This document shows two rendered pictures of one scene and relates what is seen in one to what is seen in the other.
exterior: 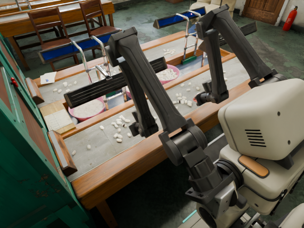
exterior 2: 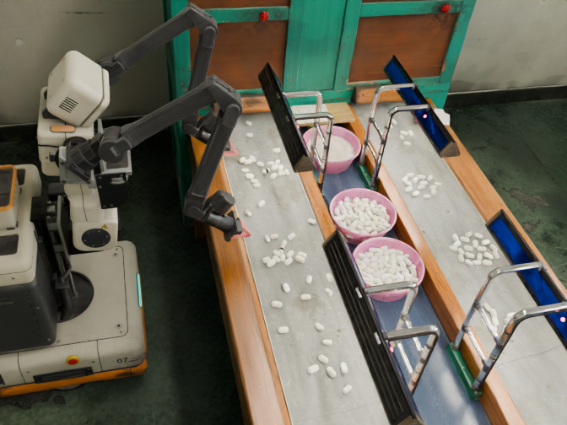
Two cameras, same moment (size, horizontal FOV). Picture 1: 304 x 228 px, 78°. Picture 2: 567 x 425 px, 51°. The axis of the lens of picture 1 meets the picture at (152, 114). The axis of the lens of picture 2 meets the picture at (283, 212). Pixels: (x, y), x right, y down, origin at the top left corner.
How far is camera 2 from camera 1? 2.33 m
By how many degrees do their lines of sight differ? 70
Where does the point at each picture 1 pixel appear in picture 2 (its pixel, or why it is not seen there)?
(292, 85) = (72, 71)
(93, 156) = (234, 137)
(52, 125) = (302, 109)
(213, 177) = not seen: hidden behind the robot
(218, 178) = not seen: hidden behind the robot
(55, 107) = (339, 114)
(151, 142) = (215, 182)
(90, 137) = (266, 139)
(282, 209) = not seen: outside the picture
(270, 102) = (72, 54)
